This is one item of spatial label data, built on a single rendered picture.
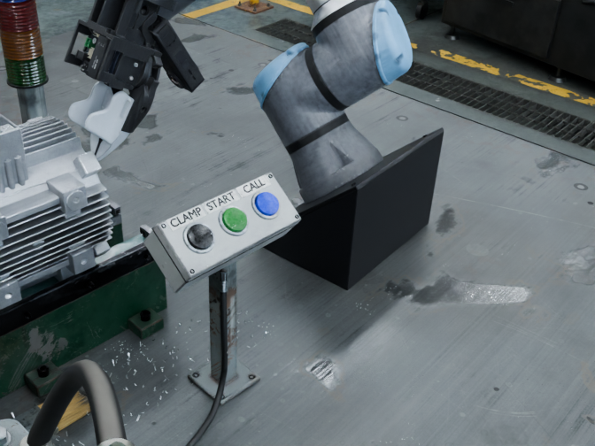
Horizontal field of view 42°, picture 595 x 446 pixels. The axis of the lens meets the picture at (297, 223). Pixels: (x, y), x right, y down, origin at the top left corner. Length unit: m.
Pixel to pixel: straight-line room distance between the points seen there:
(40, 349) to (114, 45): 0.41
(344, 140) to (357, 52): 0.14
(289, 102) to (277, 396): 0.48
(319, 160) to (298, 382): 0.38
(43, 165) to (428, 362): 0.57
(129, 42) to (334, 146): 0.46
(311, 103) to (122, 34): 0.42
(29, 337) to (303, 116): 0.54
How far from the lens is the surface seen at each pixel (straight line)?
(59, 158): 0.98
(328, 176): 1.24
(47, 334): 1.06
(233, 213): 0.88
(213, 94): 1.80
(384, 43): 1.21
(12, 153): 0.94
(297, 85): 1.25
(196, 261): 0.84
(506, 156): 1.65
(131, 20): 0.94
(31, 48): 1.29
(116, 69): 0.91
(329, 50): 1.24
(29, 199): 0.95
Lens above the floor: 1.56
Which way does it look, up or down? 34 degrees down
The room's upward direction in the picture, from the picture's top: 3 degrees clockwise
